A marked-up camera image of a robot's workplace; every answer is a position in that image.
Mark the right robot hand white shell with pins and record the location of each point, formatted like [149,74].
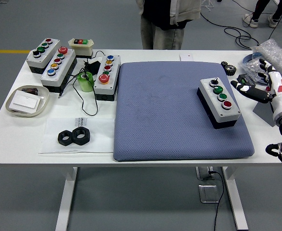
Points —
[281,96]

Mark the grey four-button box with knob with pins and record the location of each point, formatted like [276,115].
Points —
[223,113]

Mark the short five-button box, mushroom button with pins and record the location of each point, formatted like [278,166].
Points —
[104,91]

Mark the long five-button box, mushroom button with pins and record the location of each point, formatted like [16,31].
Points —
[59,75]

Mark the grey four-button control box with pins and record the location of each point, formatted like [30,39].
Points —
[35,63]

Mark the small red part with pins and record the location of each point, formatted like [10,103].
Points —
[268,89]

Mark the black green terminal module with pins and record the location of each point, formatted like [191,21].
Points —
[245,79]

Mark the clear bag of small parts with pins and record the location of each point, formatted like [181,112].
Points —
[251,67]

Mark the bubble wrap bag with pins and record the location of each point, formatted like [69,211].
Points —
[273,51]

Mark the blue round plate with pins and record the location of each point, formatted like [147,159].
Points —
[247,59]

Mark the large black gear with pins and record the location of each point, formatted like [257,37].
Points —
[231,70]

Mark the small black gear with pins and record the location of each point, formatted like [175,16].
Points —
[224,64]

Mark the background person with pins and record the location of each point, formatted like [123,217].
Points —
[253,22]

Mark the grey under-table box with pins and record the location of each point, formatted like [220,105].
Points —
[203,173]

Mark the white table leg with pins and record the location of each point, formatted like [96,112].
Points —
[236,199]
[66,199]

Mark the blue-grey padded mat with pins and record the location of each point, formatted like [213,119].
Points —
[164,108]

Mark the metal floor socket plate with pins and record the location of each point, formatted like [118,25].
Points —
[208,193]

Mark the clear printed plastic bag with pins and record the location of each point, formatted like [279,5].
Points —
[97,137]

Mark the black power adapter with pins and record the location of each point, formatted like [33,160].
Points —
[94,66]

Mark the green tape roll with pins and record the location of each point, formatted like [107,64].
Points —
[86,85]

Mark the black hex nut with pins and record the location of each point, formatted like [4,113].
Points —
[64,140]
[84,140]

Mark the grey shallow tray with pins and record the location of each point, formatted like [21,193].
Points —
[42,106]

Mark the dark small cylinder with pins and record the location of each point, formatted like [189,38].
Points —
[30,91]

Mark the white flat card box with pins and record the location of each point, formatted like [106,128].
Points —
[25,101]

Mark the cream switch box red green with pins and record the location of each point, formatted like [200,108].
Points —
[83,51]

